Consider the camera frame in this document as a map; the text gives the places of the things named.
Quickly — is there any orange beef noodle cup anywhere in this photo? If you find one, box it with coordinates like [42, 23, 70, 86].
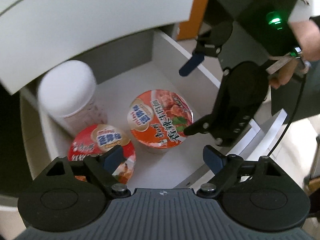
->
[127, 89, 194, 154]

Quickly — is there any white upper drawer front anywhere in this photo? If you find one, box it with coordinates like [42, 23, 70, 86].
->
[1, 0, 193, 94]

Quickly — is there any person's right hand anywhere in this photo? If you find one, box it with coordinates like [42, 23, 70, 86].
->
[269, 16, 319, 89]

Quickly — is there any orange Cheerful cardboard box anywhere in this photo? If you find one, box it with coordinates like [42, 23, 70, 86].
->
[176, 0, 209, 40]

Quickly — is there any red mini noodle cup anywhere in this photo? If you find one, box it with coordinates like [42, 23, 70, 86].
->
[67, 124, 136, 184]

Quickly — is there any white plastic bottle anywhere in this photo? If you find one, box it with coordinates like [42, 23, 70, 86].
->
[37, 60, 107, 137]

